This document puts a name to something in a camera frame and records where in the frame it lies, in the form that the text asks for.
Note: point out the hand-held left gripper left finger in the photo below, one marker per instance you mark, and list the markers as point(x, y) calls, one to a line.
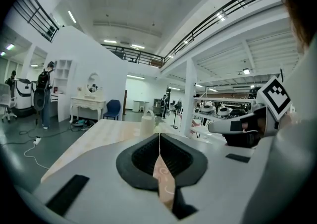
point(99, 193)

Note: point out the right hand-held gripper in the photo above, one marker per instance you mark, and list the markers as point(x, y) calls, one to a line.
point(275, 96)

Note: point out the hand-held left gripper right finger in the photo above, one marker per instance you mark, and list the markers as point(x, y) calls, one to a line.
point(218, 181)

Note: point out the white jug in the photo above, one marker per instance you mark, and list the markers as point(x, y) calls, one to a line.
point(148, 128)

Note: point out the cream ceramic vase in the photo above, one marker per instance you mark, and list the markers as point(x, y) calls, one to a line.
point(148, 117)

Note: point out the person's right forearm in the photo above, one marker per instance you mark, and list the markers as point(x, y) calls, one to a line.
point(284, 168)

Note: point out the row of black white devices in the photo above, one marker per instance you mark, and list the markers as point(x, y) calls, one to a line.
point(223, 110)

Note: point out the white shelf rack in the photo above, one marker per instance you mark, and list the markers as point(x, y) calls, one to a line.
point(210, 117)

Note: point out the pink checked tablecloth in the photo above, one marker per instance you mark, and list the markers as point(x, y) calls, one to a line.
point(104, 133)

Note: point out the black standing fan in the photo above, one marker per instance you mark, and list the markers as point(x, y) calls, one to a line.
point(175, 107)

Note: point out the white power strip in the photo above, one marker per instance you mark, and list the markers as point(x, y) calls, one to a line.
point(37, 140)

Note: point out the blue chair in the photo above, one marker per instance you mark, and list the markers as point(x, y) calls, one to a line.
point(112, 109)

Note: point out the white dressing table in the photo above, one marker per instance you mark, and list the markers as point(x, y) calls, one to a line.
point(86, 102)

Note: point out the person's torso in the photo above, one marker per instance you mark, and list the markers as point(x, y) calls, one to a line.
point(309, 81)

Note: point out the white bookshelf desk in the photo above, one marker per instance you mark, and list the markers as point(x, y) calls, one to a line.
point(63, 86)

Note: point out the black balcony railing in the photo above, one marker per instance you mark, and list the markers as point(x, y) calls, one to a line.
point(138, 55)

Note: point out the white wheeled machine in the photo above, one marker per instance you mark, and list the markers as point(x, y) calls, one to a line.
point(23, 94)

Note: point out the white office chair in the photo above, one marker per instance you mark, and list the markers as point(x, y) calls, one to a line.
point(5, 96)

